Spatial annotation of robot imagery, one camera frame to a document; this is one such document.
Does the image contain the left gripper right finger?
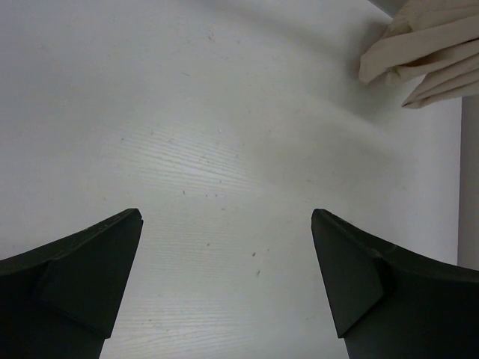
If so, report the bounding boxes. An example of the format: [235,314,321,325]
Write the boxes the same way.
[311,209,478,358]

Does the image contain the beige trousers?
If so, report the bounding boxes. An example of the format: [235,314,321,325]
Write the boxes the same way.
[359,0,478,109]

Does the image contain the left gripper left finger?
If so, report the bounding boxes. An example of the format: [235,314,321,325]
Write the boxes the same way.
[1,209,143,358]

